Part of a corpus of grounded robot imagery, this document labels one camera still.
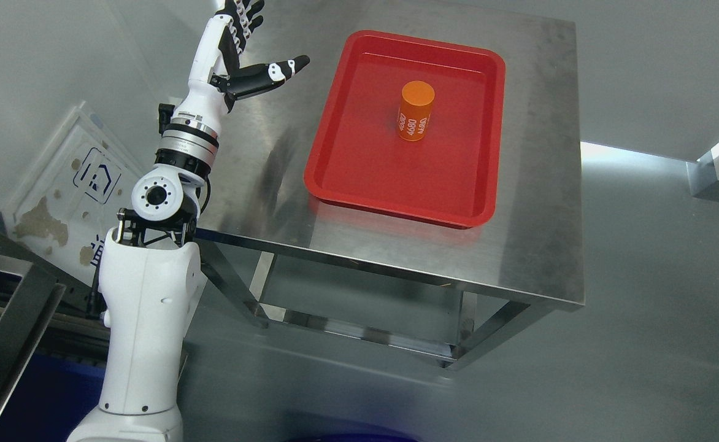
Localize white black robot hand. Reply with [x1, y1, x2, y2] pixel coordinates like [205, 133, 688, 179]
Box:
[175, 1, 311, 117]

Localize orange cylindrical capacitor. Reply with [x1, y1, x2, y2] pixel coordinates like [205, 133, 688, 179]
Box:
[397, 80, 436, 142]

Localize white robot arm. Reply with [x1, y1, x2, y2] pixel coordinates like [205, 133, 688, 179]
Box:
[68, 98, 228, 441]

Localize red plastic tray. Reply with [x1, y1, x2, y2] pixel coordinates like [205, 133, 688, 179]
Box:
[303, 30, 506, 229]

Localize white sign board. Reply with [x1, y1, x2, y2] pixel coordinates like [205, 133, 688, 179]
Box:
[2, 101, 143, 283]

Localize stainless steel table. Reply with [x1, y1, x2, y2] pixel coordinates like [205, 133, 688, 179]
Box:
[198, 1, 586, 370]

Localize blue bin lower middle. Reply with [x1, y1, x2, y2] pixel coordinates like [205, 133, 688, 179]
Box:
[0, 279, 106, 442]

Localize steel shelf rack frame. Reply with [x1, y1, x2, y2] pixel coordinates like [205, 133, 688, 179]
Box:
[0, 213, 108, 441]

